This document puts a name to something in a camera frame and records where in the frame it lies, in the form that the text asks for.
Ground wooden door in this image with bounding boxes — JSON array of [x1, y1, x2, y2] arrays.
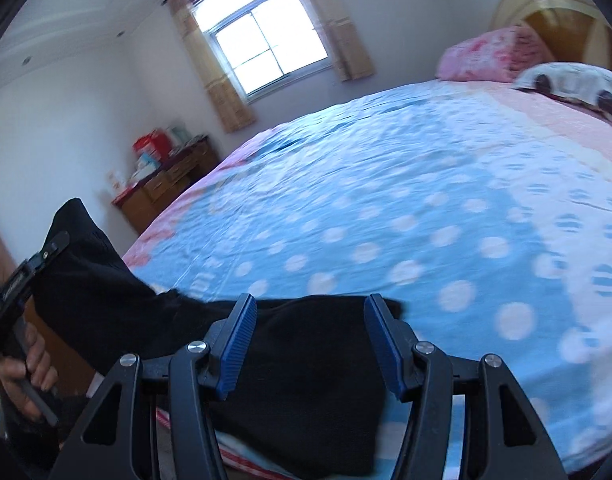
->
[[0, 205, 99, 401]]

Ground printed bed sheet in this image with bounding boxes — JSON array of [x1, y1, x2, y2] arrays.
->
[[121, 77, 612, 480]]

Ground wooden desk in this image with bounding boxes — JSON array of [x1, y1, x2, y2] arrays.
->
[[111, 135, 221, 235]]

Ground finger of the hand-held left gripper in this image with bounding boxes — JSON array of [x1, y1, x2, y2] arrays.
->
[[38, 231, 71, 266]]

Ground beige curtain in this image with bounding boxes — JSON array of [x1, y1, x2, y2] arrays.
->
[[286, 0, 377, 82], [168, 0, 257, 133]]

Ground window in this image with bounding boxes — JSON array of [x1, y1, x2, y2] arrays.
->
[[191, 0, 334, 103]]

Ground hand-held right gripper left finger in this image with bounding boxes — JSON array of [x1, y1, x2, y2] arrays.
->
[[48, 292, 259, 480]]

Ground flat red box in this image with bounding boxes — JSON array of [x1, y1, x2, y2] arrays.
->
[[111, 185, 147, 206]]

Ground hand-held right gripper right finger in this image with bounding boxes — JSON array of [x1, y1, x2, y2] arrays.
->
[[363, 294, 569, 480]]

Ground person's left hand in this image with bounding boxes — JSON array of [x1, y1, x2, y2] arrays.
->
[[0, 322, 59, 423]]

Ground white pillow with dark spots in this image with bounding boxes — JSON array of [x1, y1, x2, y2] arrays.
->
[[510, 61, 612, 128]]

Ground wooden headboard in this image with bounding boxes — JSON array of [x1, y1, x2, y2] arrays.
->
[[488, 0, 612, 76]]

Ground red gift bag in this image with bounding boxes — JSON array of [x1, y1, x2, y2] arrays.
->
[[132, 129, 171, 163]]

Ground pink floral pillow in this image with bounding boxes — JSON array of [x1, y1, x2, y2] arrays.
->
[[436, 24, 556, 83]]

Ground black pants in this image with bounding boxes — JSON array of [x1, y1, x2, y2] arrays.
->
[[28, 198, 407, 478]]

